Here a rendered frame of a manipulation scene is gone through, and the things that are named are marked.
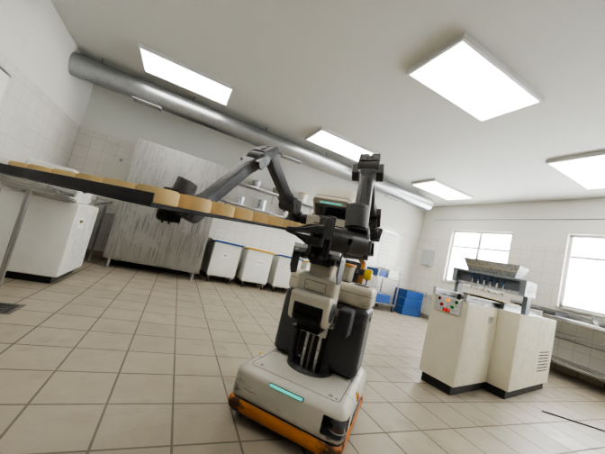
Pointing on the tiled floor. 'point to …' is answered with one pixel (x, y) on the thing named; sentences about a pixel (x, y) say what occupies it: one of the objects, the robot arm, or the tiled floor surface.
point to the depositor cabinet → (519, 354)
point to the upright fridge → (140, 240)
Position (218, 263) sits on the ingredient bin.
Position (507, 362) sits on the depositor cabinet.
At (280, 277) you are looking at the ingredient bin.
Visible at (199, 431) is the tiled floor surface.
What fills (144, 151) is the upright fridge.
